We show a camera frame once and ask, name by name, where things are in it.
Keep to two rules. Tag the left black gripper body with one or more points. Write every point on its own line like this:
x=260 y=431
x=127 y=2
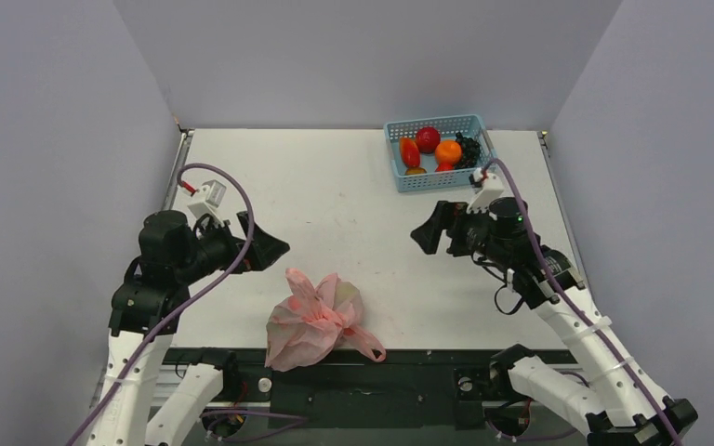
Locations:
x=218 y=247

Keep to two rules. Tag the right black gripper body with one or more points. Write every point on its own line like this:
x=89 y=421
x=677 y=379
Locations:
x=457 y=227

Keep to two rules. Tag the pink plastic bag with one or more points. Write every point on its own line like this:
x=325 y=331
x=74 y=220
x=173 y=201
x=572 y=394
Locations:
x=315 y=319

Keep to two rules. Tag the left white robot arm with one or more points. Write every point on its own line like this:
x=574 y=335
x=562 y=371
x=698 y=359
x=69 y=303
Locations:
x=146 y=307

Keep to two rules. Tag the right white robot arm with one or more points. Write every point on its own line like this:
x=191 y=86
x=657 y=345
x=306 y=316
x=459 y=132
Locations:
x=619 y=403

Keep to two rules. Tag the small orange fake fruit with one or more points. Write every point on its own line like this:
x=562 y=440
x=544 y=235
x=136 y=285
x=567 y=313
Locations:
x=412 y=171

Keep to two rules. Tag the small red fake fruit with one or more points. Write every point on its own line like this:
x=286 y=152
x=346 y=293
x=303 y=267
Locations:
x=444 y=167

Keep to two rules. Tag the black fake grapes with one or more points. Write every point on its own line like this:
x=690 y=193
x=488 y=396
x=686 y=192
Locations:
x=471 y=151

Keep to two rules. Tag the red fake mango slice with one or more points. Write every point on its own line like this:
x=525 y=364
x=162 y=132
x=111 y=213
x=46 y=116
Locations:
x=409 y=151

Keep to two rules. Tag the red fake apple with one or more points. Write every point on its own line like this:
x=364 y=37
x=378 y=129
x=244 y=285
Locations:
x=427 y=139

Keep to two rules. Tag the blue plastic basket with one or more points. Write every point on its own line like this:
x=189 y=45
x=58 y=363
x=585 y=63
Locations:
x=470 y=125

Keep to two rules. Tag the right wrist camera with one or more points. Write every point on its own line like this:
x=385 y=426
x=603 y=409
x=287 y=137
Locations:
x=487 y=188

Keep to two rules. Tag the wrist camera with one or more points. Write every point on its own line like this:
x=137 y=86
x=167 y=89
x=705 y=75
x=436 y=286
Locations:
x=487 y=188
x=206 y=200

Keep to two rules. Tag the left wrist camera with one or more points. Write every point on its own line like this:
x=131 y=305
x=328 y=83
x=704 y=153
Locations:
x=206 y=200

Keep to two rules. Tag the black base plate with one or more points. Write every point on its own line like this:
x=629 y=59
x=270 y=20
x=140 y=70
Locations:
x=411 y=388

